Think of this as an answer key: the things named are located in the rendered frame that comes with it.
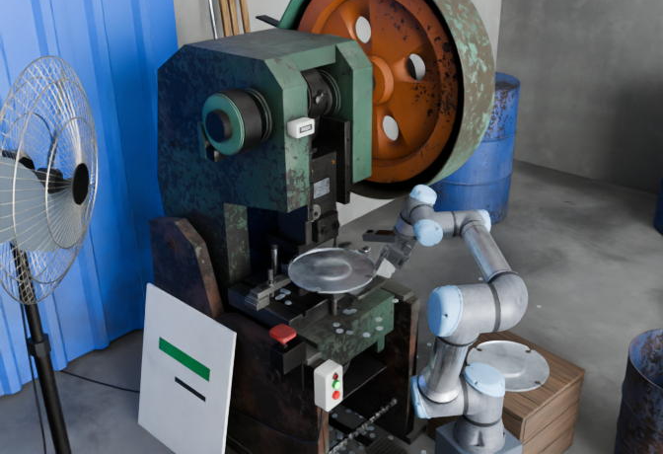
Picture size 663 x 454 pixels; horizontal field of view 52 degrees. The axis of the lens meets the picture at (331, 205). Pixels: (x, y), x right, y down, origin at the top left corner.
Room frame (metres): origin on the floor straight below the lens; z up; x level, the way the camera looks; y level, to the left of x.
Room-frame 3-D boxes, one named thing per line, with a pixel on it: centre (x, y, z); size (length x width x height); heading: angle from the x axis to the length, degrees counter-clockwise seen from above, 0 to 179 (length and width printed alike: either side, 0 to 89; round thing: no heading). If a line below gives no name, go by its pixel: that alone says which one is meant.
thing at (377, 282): (1.95, -0.04, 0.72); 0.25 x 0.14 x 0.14; 48
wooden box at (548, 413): (2.03, -0.63, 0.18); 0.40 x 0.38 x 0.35; 40
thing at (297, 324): (2.07, 0.09, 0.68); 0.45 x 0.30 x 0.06; 138
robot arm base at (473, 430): (1.57, -0.43, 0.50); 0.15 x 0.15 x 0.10
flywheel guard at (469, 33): (2.39, -0.06, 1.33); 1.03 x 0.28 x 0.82; 48
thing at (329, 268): (1.98, 0.00, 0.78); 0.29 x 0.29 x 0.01
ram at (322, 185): (2.04, 0.06, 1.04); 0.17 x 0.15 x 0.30; 48
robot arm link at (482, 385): (1.57, -0.42, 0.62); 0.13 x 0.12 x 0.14; 96
